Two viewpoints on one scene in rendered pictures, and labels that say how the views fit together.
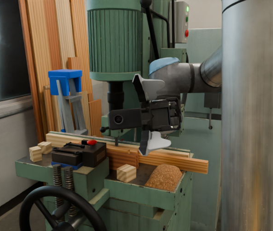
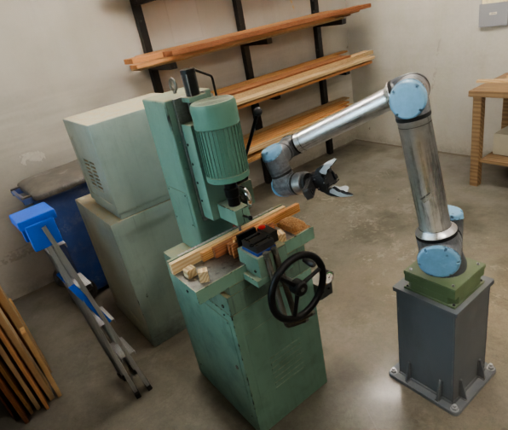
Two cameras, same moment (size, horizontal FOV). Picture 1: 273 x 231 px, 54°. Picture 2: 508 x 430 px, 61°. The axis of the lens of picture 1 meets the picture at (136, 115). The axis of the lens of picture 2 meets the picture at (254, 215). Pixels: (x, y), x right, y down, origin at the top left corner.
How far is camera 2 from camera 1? 1.46 m
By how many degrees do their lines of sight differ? 52
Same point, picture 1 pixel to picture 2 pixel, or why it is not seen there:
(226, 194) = (422, 176)
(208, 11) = (49, 63)
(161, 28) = not seen: hidden behind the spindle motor
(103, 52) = (236, 159)
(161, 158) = (274, 218)
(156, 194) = (304, 235)
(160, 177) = (298, 223)
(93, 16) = (222, 133)
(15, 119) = not seen: outside the picture
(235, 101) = (422, 151)
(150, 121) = (329, 182)
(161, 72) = (281, 155)
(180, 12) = not seen: hidden behind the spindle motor
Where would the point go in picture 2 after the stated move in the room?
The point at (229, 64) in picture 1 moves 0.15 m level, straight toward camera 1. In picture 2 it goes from (417, 142) to (461, 147)
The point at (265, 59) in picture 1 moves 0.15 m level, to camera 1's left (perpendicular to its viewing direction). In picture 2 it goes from (428, 138) to (418, 154)
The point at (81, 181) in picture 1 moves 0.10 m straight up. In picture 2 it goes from (283, 251) to (279, 228)
